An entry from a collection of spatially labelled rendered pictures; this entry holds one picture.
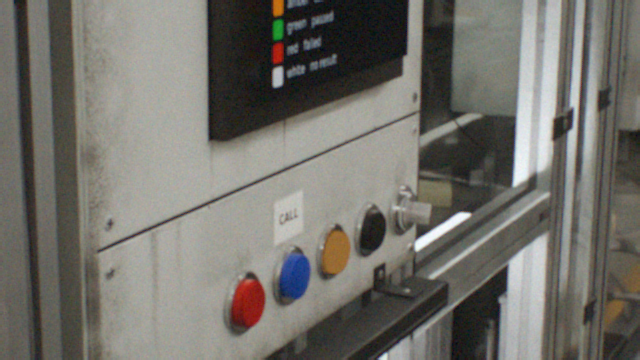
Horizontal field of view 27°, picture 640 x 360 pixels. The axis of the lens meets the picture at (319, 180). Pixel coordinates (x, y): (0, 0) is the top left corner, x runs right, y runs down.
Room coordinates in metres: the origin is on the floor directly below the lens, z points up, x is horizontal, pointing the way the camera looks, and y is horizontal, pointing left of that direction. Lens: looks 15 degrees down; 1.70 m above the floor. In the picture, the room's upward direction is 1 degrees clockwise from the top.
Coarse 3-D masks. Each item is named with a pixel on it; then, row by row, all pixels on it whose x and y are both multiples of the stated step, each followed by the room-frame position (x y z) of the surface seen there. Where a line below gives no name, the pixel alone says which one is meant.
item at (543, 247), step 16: (560, 32) 1.37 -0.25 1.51; (560, 48) 1.37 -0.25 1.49; (560, 64) 1.37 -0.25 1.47; (560, 80) 1.38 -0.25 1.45; (560, 96) 1.38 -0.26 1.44; (560, 112) 1.38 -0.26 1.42; (560, 144) 1.39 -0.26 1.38; (560, 160) 1.39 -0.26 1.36; (560, 176) 1.39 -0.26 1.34; (560, 192) 1.40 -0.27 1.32; (560, 208) 1.40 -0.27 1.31; (560, 224) 1.40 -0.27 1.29; (544, 240) 1.37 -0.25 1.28; (544, 256) 1.37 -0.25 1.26; (512, 272) 1.39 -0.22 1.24; (544, 272) 1.37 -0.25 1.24; (512, 288) 1.39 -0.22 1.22; (544, 288) 1.37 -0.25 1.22; (512, 304) 1.39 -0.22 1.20; (544, 304) 1.37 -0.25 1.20; (512, 320) 1.39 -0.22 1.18; (544, 320) 1.37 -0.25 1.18; (512, 336) 1.38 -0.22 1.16; (528, 336) 1.38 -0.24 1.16; (544, 336) 1.37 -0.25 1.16; (512, 352) 1.38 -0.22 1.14; (528, 352) 1.38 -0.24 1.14; (544, 352) 1.38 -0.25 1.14
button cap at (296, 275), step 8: (296, 256) 0.82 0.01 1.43; (304, 256) 0.83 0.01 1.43; (288, 264) 0.82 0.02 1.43; (296, 264) 0.82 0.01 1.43; (304, 264) 0.83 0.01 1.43; (288, 272) 0.81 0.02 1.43; (296, 272) 0.82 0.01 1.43; (304, 272) 0.83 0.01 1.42; (288, 280) 0.81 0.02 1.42; (296, 280) 0.82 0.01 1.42; (304, 280) 0.83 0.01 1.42; (288, 288) 0.81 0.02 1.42; (296, 288) 0.82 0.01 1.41; (304, 288) 0.83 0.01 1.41; (288, 296) 0.81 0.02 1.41; (296, 296) 0.82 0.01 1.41
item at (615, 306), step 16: (624, 144) 1.72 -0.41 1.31; (624, 160) 1.72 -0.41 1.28; (624, 176) 1.73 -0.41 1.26; (624, 192) 1.73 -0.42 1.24; (624, 208) 1.74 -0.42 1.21; (624, 224) 1.74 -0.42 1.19; (624, 240) 1.75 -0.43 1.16; (624, 256) 1.76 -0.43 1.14; (608, 272) 1.68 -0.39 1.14; (624, 272) 1.76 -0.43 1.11; (608, 288) 1.69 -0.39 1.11; (624, 288) 1.77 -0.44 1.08; (608, 304) 1.70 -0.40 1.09; (624, 304) 1.78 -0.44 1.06; (608, 320) 1.70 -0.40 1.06; (624, 320) 1.78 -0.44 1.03; (608, 336) 1.71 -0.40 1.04; (624, 336) 1.79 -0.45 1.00; (608, 352) 1.71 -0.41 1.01; (624, 352) 1.80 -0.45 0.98
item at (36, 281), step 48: (0, 0) 0.60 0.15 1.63; (0, 48) 0.60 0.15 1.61; (48, 48) 0.63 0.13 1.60; (0, 96) 0.60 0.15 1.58; (48, 96) 0.63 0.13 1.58; (0, 144) 0.60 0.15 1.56; (48, 144) 0.63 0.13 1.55; (0, 192) 0.60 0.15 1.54; (48, 192) 0.63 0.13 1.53; (0, 240) 0.60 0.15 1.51; (48, 240) 0.63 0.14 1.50; (0, 288) 0.60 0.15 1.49; (48, 288) 0.63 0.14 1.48; (0, 336) 0.60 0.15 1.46; (48, 336) 0.63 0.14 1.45; (432, 336) 1.52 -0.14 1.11
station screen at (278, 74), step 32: (288, 0) 0.78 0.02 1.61; (320, 0) 0.82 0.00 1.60; (352, 0) 0.86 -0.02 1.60; (384, 0) 0.90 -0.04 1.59; (288, 32) 0.78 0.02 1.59; (320, 32) 0.82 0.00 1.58; (352, 32) 0.86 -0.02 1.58; (384, 32) 0.90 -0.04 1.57; (288, 64) 0.78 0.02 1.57; (320, 64) 0.82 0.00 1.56; (352, 64) 0.86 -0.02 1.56
